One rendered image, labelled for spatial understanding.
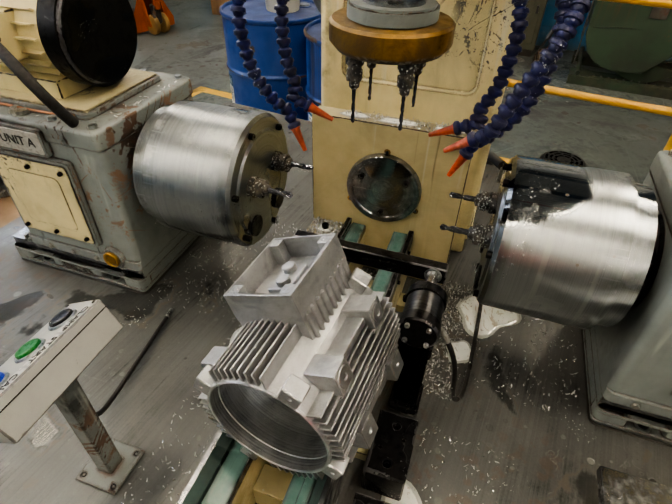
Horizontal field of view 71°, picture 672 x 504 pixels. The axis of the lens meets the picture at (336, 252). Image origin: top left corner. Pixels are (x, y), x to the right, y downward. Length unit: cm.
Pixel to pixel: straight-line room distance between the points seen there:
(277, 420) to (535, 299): 40
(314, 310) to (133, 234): 53
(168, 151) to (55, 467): 52
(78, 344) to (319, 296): 29
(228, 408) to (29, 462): 37
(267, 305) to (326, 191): 48
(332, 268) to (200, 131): 38
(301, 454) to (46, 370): 31
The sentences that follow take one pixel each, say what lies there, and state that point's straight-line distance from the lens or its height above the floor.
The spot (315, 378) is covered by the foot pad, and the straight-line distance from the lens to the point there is 50.
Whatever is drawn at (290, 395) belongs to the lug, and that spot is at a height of 110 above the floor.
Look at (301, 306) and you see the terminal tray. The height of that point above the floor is 113.
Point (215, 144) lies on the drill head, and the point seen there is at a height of 114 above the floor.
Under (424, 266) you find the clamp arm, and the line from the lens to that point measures 73.
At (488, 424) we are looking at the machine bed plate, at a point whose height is 80.
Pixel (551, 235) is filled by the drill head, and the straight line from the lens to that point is 70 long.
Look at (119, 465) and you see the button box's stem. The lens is 83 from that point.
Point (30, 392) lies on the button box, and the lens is 62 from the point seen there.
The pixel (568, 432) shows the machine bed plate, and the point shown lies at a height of 80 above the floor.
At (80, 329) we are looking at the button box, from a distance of 64.
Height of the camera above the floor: 150
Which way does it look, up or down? 40 degrees down
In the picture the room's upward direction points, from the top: 1 degrees clockwise
